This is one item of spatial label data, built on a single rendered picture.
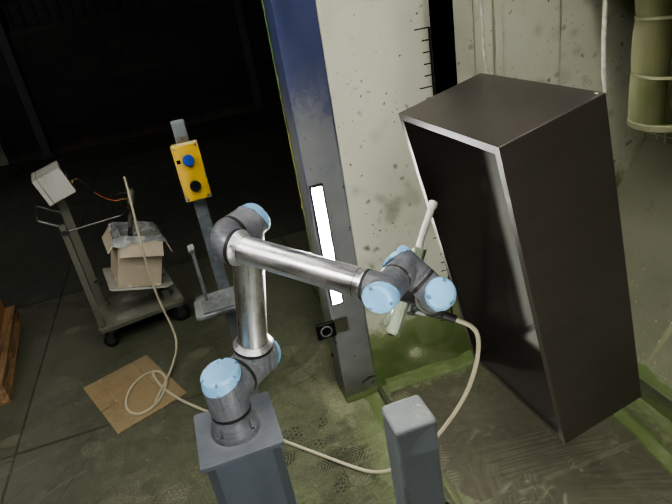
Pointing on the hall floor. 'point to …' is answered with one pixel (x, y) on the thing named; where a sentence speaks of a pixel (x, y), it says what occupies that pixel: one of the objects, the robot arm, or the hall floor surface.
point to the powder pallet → (10, 333)
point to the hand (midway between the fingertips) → (410, 302)
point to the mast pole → (413, 452)
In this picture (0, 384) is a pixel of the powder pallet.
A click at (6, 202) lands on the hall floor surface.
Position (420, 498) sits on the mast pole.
